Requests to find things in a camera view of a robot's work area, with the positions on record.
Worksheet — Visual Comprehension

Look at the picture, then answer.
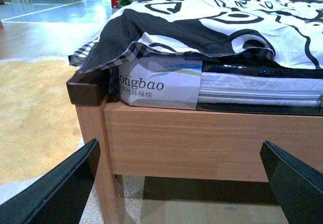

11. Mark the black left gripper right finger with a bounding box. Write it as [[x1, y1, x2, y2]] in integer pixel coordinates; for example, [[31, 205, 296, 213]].
[[260, 141, 322, 223]]

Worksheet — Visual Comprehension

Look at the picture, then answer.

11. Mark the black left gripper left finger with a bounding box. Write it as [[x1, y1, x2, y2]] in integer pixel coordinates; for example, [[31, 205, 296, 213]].
[[1, 139, 100, 223]]

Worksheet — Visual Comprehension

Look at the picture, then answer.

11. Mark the beige fluffy rug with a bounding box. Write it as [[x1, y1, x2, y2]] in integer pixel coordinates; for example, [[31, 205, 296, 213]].
[[1, 60, 81, 185]]

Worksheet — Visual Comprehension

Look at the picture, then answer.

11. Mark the checkered bed sheet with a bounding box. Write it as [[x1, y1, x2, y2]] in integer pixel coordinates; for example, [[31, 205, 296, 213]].
[[68, 38, 157, 71]]

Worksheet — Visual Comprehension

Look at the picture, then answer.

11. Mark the white mattress with label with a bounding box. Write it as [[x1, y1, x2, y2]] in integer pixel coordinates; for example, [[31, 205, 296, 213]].
[[110, 55, 322, 109]]

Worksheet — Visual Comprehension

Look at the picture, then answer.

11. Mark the black and white patterned blanket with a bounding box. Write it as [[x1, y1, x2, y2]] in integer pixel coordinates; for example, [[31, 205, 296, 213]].
[[80, 0, 322, 73]]

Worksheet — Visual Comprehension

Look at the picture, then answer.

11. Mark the green potted plant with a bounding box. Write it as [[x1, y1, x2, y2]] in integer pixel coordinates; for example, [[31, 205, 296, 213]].
[[118, 0, 133, 7]]

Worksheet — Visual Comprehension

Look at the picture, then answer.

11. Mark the wooden bed frame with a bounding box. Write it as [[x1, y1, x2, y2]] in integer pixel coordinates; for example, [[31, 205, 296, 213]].
[[67, 70, 322, 223]]

